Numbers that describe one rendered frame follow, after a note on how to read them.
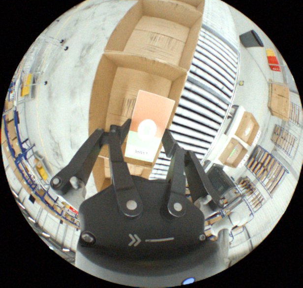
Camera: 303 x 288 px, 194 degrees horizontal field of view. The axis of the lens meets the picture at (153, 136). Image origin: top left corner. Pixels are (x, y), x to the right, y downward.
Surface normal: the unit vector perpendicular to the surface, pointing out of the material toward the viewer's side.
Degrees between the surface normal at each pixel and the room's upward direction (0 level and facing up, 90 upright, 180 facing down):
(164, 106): 0
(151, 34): 0
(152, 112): 0
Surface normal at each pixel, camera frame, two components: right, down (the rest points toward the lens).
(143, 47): 0.05, 0.43
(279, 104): -0.97, -0.18
